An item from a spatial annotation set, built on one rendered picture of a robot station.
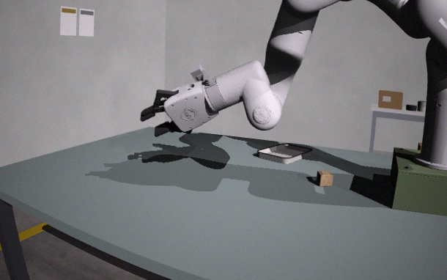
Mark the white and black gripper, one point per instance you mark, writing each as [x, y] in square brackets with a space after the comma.
[188, 107]

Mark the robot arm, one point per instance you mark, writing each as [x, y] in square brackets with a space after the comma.
[286, 49]

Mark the small tan wooden block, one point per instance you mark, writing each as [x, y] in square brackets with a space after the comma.
[324, 178]

